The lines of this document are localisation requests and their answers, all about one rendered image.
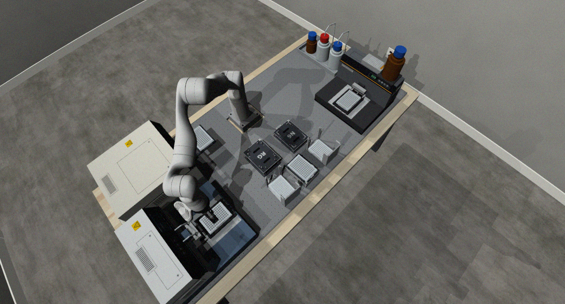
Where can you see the white plastic bottle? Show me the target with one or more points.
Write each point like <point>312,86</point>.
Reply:
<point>333,60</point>

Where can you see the brown glass bottle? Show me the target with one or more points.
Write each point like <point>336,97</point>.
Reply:
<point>311,48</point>
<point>391,69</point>

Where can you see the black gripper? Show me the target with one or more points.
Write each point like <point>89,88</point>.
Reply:
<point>208,212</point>

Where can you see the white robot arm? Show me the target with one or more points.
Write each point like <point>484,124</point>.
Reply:
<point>198,91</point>

